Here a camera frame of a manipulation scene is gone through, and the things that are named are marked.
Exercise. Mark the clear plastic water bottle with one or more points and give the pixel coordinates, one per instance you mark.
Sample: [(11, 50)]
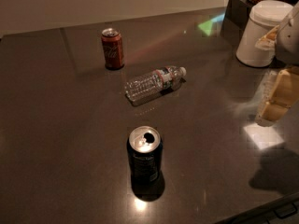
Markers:
[(142, 87)]

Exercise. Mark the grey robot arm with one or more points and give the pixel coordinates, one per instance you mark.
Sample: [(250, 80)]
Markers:
[(281, 89)]

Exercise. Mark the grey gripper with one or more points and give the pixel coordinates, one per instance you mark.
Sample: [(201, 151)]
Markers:
[(288, 44)]

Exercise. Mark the white cylindrical container with lid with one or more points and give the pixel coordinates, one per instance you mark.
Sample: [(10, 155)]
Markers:
[(263, 17)]

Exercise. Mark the black drawer handle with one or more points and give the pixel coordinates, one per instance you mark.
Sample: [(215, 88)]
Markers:
[(285, 211)]

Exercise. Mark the red coca-cola can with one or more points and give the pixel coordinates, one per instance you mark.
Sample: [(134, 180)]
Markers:
[(112, 47)]

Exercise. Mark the dark box on counter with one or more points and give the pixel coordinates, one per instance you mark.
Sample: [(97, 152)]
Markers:
[(235, 20)]

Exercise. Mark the black pepsi can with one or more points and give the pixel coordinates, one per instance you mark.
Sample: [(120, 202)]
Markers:
[(145, 148)]

